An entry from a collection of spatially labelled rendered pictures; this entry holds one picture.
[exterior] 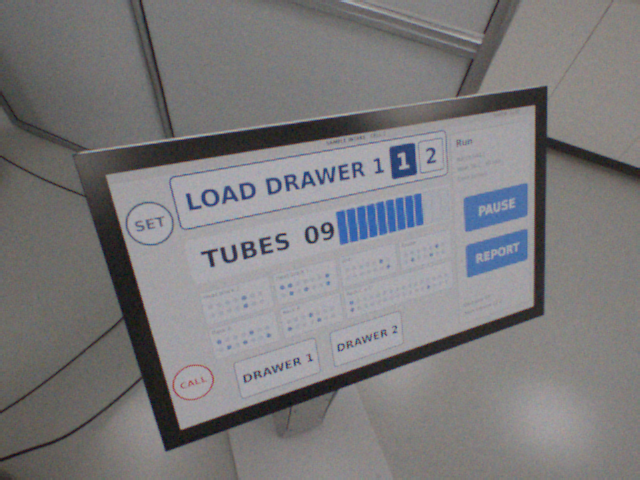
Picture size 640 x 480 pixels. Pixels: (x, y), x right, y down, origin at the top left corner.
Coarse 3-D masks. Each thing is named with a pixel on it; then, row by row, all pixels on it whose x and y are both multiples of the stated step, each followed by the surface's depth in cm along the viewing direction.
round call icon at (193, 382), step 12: (204, 360) 41; (168, 372) 40; (180, 372) 40; (192, 372) 40; (204, 372) 41; (180, 384) 40; (192, 384) 41; (204, 384) 41; (216, 384) 42; (180, 396) 41; (192, 396) 41; (204, 396) 41
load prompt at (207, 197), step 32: (288, 160) 39; (320, 160) 40; (352, 160) 41; (384, 160) 42; (416, 160) 44; (192, 192) 37; (224, 192) 38; (256, 192) 39; (288, 192) 40; (320, 192) 41; (352, 192) 42; (192, 224) 37
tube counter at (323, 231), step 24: (408, 192) 44; (432, 192) 45; (312, 216) 41; (336, 216) 42; (360, 216) 43; (384, 216) 44; (408, 216) 45; (432, 216) 46; (312, 240) 42; (336, 240) 43; (360, 240) 44
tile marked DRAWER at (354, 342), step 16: (368, 320) 46; (384, 320) 47; (400, 320) 48; (336, 336) 45; (352, 336) 46; (368, 336) 47; (384, 336) 48; (400, 336) 48; (336, 352) 46; (352, 352) 46; (368, 352) 47
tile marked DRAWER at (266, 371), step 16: (272, 352) 43; (288, 352) 44; (304, 352) 44; (240, 368) 42; (256, 368) 43; (272, 368) 43; (288, 368) 44; (304, 368) 45; (320, 368) 45; (240, 384) 43; (256, 384) 43; (272, 384) 44; (240, 400) 43
